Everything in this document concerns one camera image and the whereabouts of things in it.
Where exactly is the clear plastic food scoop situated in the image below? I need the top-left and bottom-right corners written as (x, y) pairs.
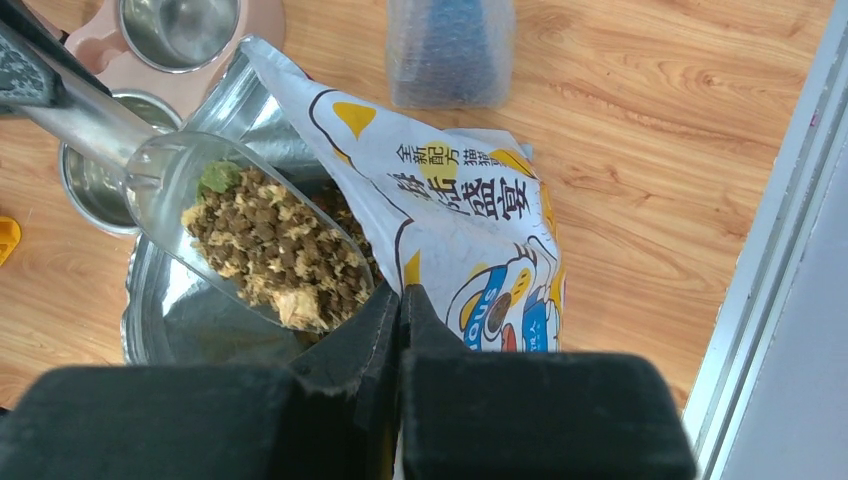
top-left (23, 72), bottom-right (374, 334)

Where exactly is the brown pet food kibble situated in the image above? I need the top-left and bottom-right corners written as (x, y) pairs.
top-left (182, 161), bottom-right (381, 333)

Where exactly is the yellow traffic light block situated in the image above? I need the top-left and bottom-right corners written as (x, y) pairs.
top-left (0, 216), bottom-right (22, 266)

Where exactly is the steel bowl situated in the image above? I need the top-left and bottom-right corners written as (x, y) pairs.
top-left (58, 89), bottom-right (182, 236)
top-left (118, 0), bottom-right (241, 74)

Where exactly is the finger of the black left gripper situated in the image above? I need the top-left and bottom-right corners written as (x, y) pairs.
top-left (1, 1), bottom-right (111, 117)

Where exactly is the steel bowl near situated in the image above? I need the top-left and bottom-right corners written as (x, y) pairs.
top-left (58, 89), bottom-right (182, 236)

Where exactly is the cat food bag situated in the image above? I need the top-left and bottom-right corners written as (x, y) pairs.
top-left (120, 34), bottom-right (566, 367)

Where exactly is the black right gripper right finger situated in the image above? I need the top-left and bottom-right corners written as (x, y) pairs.
top-left (400, 285), bottom-right (697, 479)

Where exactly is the blue item in bubble wrap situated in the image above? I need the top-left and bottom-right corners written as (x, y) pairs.
top-left (385, 0), bottom-right (517, 109)

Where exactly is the steel bowl far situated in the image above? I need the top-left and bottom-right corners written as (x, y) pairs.
top-left (118, 0), bottom-right (241, 74)

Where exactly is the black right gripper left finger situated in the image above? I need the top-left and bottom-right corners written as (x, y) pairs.
top-left (1, 286), bottom-right (400, 479)

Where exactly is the pink double bowl feeder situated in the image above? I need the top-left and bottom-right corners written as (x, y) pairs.
top-left (65, 0), bottom-right (285, 120)

